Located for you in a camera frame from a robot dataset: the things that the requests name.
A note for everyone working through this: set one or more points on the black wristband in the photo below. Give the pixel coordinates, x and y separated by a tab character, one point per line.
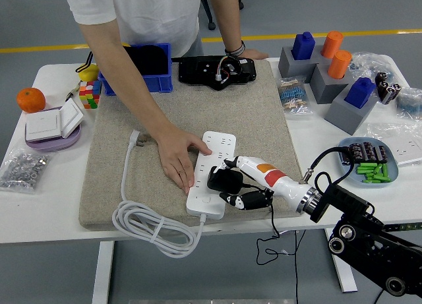
237	50

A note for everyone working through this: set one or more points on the grey-brown mat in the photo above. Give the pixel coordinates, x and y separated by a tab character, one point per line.
198	112

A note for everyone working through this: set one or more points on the wide grey holder block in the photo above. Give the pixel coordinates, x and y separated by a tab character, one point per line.
290	70

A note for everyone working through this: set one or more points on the white table leg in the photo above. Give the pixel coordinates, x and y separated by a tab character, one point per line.
103	271
346	277

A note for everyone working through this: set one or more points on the white power strip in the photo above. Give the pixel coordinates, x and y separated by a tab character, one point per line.
217	142

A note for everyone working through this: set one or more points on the orange cylinder peg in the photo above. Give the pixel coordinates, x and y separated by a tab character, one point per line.
331	45
339	65

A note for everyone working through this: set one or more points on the person's left forearm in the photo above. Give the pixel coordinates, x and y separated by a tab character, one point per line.
227	20

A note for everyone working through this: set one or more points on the orange fruit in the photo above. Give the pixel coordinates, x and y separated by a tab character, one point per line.
30	100

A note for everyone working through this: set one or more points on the black table control panel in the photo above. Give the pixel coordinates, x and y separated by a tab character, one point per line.
409	227

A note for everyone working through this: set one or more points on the black power adapter plug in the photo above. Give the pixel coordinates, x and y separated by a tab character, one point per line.
227	182

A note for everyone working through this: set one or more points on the blue square peg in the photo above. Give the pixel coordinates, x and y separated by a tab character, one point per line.
359	93
303	47

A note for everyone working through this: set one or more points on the person's right forearm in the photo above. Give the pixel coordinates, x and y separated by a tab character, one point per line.
132	86

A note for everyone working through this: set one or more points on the pile of green pegs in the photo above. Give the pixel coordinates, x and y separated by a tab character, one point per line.
369	169

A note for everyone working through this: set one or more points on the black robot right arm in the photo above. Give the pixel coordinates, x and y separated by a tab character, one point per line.
349	198

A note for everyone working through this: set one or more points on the blue plastic bin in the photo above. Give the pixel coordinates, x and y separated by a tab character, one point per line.
161	81

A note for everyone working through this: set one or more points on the bag of metal nuts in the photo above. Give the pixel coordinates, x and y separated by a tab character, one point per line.
23	170

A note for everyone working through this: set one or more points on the light blue plate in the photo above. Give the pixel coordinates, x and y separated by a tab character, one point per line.
394	172

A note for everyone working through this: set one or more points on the purple plate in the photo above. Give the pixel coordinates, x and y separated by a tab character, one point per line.
52	145

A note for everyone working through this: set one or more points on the person's right hand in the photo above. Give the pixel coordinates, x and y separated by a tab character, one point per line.
176	152

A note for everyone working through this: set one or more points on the person's left hand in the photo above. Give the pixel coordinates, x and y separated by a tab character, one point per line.
255	54

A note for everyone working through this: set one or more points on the bag of resistors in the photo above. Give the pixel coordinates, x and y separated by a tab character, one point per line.
291	96

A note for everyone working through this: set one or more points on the person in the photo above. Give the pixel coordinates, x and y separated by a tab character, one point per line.
148	14

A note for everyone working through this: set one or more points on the colourful puzzle cube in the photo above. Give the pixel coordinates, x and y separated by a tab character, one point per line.
89	94

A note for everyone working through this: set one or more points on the black office chair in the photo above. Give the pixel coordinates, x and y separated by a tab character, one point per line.
211	25

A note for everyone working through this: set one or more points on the dark brown capacitor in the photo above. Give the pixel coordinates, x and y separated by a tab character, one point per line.
381	153
356	151
368	151
346	159

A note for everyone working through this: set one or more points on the clear bag of blue parts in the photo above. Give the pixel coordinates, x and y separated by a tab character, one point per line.
369	63
409	103

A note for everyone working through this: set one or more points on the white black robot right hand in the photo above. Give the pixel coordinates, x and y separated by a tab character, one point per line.
280	182

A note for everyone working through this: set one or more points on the black electronic device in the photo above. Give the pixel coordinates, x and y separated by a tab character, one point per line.
194	70

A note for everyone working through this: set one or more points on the white wall switch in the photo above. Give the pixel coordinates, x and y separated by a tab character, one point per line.
42	126
72	116

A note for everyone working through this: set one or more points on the yellow toy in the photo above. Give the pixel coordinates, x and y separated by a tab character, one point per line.
88	74

